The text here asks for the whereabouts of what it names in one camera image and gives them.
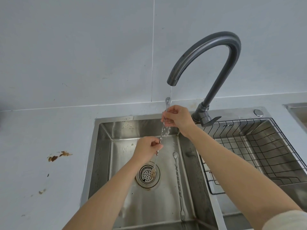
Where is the person's left hand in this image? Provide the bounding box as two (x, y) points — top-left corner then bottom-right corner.
(133, 136), (164, 166)

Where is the person's right hand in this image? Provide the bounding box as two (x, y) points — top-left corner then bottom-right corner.
(161, 105), (196, 139)

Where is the long twisted metal fork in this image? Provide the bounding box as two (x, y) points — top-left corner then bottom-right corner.
(172, 152), (188, 223)
(152, 97), (172, 178)

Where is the person's right forearm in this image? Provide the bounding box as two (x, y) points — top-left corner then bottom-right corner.
(179, 124), (304, 230)

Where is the person's left forearm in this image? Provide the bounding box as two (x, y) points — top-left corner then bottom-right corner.
(62, 154), (150, 230)

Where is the round metal drain strainer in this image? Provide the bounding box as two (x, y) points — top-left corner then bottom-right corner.
(135, 161), (161, 190)

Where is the stainless steel double sink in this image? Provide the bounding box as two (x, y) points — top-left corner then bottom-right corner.
(80, 106), (307, 230)

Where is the grey gooseneck faucet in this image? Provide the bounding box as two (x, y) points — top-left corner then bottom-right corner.
(167, 31), (242, 128)

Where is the stainless steel basin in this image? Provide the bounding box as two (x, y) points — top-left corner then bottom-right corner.
(283, 102), (307, 131)

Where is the white sleeve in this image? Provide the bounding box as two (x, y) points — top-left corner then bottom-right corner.
(258, 209), (307, 230)

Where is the black wire drying basket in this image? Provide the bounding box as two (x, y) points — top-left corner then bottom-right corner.
(196, 118), (307, 196)

